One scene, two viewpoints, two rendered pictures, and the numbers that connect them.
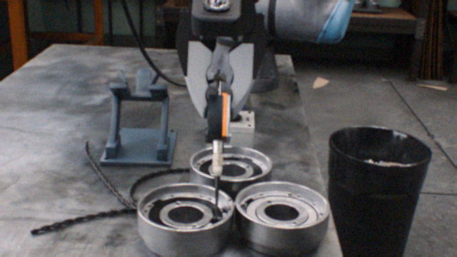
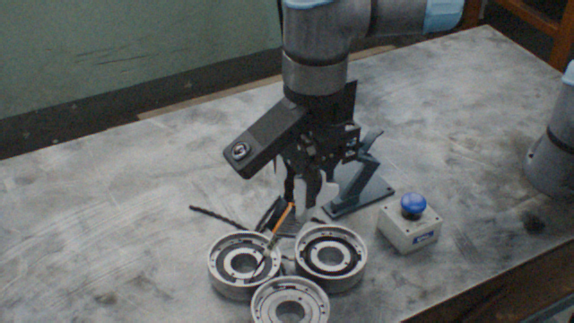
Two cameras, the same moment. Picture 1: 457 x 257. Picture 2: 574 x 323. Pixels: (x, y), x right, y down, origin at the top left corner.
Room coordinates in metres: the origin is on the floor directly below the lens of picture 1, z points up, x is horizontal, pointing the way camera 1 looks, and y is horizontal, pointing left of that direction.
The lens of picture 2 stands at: (0.25, -0.53, 1.56)
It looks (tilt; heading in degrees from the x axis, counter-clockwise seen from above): 40 degrees down; 58
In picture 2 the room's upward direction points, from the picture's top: 2 degrees clockwise
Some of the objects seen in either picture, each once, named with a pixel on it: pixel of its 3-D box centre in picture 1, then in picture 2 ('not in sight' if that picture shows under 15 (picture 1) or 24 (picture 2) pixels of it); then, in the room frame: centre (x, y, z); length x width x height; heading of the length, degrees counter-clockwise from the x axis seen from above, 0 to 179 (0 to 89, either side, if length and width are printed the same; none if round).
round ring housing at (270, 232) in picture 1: (280, 218); (290, 315); (0.56, -0.06, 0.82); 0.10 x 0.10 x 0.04
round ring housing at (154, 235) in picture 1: (186, 220); (244, 266); (0.55, 0.04, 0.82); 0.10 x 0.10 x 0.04
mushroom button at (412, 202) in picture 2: not in sight; (412, 211); (0.81, 0.00, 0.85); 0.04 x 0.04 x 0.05
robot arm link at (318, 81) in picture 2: not in sight; (313, 65); (0.62, 0.02, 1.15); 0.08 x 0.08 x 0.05
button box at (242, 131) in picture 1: (230, 129); (412, 222); (0.81, 0.00, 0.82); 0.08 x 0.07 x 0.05; 179
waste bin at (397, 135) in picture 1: (370, 200); not in sight; (1.74, -0.50, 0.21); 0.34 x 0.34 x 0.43
